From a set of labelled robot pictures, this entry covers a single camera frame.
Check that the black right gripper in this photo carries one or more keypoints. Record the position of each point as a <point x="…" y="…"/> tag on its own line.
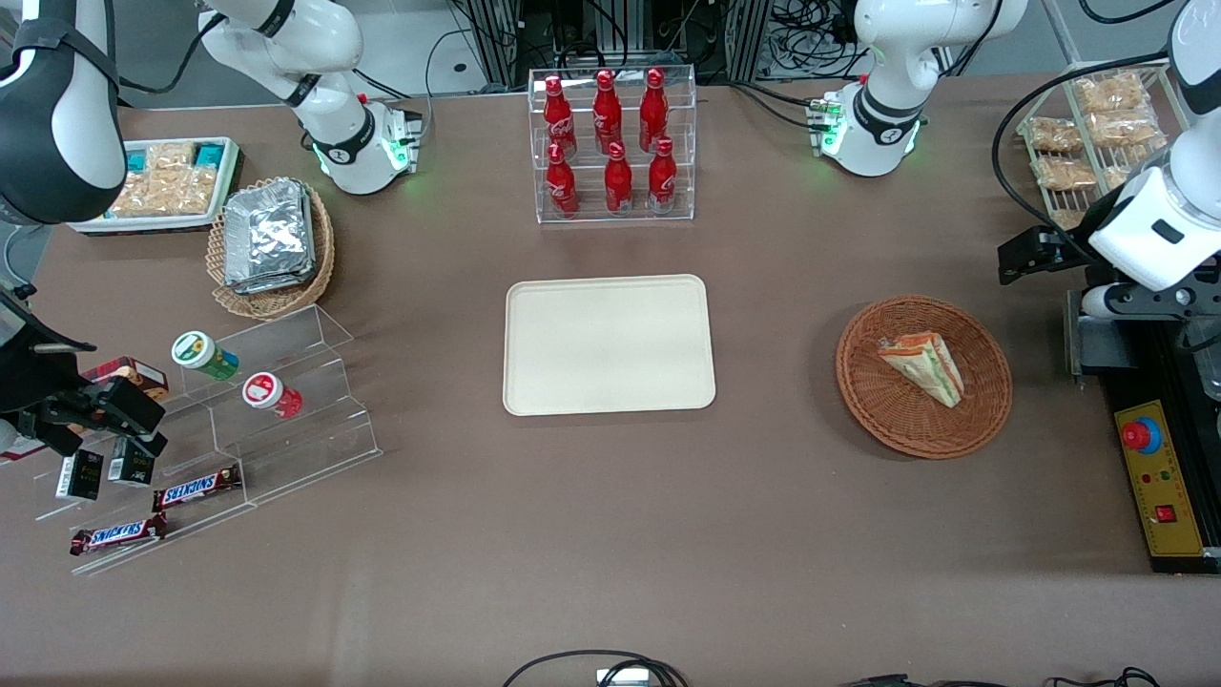
<point x="31" y="374"/>

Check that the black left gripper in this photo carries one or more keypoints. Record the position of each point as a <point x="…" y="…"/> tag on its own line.
<point x="1061" y="250"/>

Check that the triangle sandwich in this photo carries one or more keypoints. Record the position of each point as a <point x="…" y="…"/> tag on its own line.
<point x="925" y="367"/>

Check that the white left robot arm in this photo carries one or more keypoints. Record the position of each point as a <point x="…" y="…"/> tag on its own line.
<point x="897" y="57"/>

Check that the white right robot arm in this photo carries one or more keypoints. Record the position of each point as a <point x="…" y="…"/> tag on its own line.
<point x="277" y="38"/>

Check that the round brown wicker basket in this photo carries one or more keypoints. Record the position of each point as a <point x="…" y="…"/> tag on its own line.
<point x="906" y="420"/>

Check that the white snack tray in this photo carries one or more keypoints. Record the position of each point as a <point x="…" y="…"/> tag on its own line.
<point x="143" y="225"/>

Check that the oval tan wicker basket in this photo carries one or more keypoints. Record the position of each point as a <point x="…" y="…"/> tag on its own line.
<point x="277" y="303"/>

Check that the cream rectangular tray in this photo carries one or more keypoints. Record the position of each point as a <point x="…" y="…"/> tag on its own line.
<point x="610" y="343"/>

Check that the small black box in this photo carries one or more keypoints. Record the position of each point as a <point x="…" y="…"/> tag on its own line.
<point x="131" y="468"/>
<point x="80" y="475"/>

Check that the red brown snack box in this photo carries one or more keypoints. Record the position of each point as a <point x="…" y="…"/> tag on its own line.
<point x="134" y="374"/>

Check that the Snickers bar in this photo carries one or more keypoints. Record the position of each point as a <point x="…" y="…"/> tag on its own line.
<point x="116" y="535"/>
<point x="196" y="490"/>

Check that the clear bagged tan snack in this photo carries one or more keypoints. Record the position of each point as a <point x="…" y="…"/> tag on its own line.
<point x="1114" y="176"/>
<point x="1052" y="134"/>
<point x="1126" y="129"/>
<point x="1109" y="93"/>
<point x="1065" y="173"/>

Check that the grey metal box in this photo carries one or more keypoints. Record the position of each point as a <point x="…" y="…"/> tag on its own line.
<point x="1097" y="348"/>

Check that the green snack canister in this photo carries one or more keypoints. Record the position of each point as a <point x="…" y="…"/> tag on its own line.
<point x="205" y="355"/>

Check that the red snack canister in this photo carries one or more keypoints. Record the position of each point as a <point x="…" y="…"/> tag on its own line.
<point x="270" y="393"/>

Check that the red emergency stop button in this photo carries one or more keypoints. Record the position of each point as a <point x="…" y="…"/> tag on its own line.
<point x="1137" y="436"/>

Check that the clear acrylic stepped stand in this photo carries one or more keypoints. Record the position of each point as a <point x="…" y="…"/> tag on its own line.
<point x="315" y="401"/>

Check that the silver foil pouch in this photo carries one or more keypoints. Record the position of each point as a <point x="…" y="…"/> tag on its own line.
<point x="288" y="284"/>
<point x="267" y="234"/>

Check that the tan snack pack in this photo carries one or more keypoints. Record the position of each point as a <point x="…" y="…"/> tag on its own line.
<point x="162" y="194"/>
<point x="170" y="156"/>

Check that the black yellow control box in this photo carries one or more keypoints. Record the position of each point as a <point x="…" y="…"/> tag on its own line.
<point x="1159" y="487"/>

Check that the teal snack pack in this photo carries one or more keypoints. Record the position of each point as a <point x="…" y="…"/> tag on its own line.
<point x="137" y="159"/>
<point x="208" y="153"/>

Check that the red cola bottle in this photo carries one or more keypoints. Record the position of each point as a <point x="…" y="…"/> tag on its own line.
<point x="662" y="179"/>
<point x="653" y="110"/>
<point x="557" y="119"/>
<point x="562" y="186"/>
<point x="618" y="183"/>
<point x="607" y="113"/>

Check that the clear acrylic bottle rack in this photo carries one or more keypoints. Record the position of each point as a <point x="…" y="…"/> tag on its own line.
<point x="579" y="143"/>

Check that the aluminium profile frame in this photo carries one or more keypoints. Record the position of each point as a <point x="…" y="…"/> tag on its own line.
<point x="491" y="38"/>

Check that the silver metal bracket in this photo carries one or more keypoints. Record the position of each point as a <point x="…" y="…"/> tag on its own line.
<point x="622" y="676"/>

